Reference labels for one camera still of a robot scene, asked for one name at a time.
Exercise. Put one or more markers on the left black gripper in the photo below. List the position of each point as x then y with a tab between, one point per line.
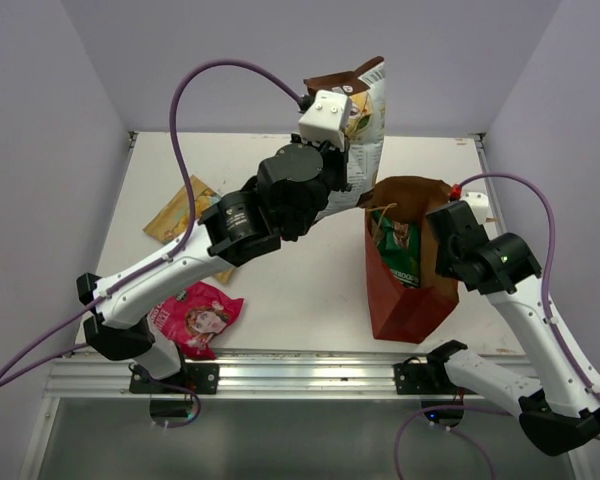
340	159

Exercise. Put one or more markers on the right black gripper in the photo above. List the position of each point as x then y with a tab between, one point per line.
441	267

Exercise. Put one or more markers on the green REAL chips bag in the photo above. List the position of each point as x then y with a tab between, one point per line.
399	247

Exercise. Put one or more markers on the red brown paper bag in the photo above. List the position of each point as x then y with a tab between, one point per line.
407	300

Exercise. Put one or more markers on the brown white chips bag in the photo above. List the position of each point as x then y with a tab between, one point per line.
365	129

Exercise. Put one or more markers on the tan kettle chips bag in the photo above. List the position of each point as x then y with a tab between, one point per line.
173	218

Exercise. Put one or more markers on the pink REAL chips bag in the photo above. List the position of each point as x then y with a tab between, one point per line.
194	317

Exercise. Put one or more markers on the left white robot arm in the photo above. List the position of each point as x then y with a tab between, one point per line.
230	233

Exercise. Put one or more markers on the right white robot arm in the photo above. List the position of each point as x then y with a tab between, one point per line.
559	408

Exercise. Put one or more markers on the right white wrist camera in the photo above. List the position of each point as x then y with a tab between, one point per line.
478	202

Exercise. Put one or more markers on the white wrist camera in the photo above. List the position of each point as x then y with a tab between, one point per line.
478	202
326	120

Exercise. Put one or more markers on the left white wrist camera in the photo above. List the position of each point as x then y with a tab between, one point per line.
326	120

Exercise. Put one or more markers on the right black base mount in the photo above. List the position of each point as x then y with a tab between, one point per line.
415	376

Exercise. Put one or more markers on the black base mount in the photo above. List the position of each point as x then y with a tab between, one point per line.
198	377
415	376

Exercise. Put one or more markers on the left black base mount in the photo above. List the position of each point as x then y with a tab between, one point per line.
198	377

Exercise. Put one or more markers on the aluminium mounting rail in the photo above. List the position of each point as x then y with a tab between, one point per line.
250	375

